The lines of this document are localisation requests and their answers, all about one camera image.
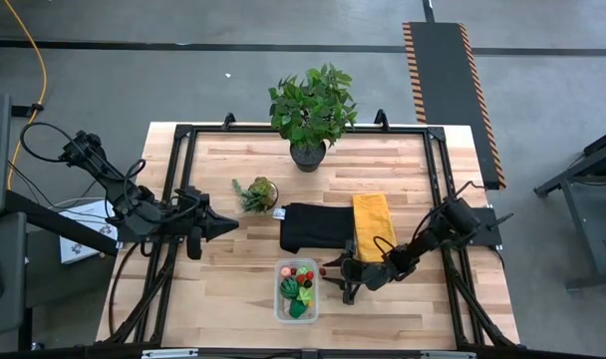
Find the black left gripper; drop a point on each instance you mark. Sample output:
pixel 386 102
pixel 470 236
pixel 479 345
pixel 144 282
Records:
pixel 193 219

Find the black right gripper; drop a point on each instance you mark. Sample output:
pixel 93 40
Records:
pixel 368 274

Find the green toy cabbage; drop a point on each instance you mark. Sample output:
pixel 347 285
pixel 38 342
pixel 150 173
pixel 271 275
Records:
pixel 301 269

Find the toy watermelon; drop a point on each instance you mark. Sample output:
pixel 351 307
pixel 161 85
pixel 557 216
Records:
pixel 289 289

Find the green toy bell pepper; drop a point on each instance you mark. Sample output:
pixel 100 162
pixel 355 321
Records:
pixel 298 310

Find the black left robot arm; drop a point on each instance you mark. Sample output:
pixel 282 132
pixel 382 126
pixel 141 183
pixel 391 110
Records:
pixel 133 209

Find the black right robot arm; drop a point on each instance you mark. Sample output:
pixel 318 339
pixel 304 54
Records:
pixel 432 237

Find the clear plastic tupperware container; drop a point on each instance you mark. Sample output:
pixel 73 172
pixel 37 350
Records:
pixel 283 315

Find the black cloth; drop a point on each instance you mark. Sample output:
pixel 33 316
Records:
pixel 315 227

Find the succulent plant in bowl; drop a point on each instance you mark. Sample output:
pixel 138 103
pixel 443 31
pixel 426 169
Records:
pixel 259 192

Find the yellow cloth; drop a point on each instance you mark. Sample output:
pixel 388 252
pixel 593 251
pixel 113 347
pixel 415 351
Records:
pixel 373 219

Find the white booklet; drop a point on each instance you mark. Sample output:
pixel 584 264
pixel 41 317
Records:
pixel 91 214

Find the leafy plant in black pot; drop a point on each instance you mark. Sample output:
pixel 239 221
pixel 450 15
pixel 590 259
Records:
pixel 308 105

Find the black diagonal beam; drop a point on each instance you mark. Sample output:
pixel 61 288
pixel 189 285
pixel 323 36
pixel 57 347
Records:
pixel 59 224

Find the black floor mat striped edges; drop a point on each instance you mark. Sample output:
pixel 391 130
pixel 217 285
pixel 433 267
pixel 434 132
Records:
pixel 442 75

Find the wide grey desk panel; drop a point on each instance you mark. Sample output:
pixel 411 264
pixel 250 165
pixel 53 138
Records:
pixel 9 314

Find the dark metal stand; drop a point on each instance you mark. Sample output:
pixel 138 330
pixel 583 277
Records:
pixel 587 239

